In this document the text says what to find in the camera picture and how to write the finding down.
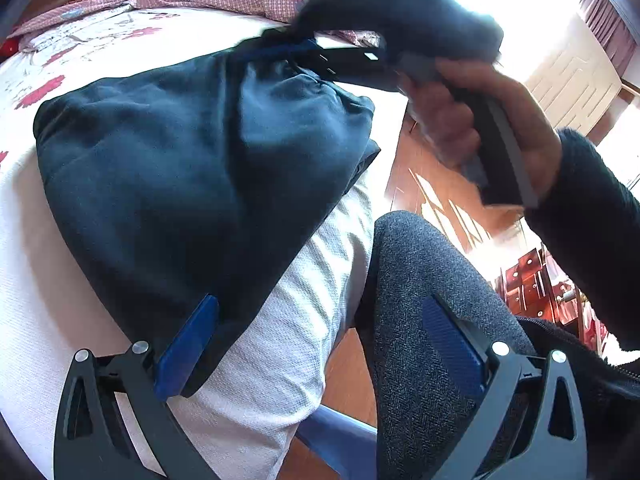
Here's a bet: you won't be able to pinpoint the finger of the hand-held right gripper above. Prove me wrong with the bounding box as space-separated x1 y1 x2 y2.
240 35 397 93

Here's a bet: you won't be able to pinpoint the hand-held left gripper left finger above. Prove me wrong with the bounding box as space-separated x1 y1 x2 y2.
52 294 221 480

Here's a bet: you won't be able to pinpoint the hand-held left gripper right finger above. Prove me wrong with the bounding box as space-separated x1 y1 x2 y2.
422 294 587 480

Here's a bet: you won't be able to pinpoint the black pants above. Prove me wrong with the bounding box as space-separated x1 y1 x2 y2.
34 35 382 396

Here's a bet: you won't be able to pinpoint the person's right forearm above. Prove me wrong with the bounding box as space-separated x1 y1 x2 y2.
522 129 640 356

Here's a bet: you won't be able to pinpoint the person's right hand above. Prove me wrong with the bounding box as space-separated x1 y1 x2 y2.
400 57 563 196

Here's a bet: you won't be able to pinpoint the person's grey trouser leg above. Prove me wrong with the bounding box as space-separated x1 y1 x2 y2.
367 210 551 480

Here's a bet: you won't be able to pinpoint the red wooden cabinet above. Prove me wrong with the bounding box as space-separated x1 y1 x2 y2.
492 242 608 348

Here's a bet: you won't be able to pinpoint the bed with floral sheet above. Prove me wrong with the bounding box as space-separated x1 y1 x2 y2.
0 5 406 480

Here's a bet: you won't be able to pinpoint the white panelled door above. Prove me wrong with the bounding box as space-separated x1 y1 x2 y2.
520 10 626 128

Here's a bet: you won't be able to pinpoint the pink curtain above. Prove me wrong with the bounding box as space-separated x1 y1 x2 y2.
582 0 640 83

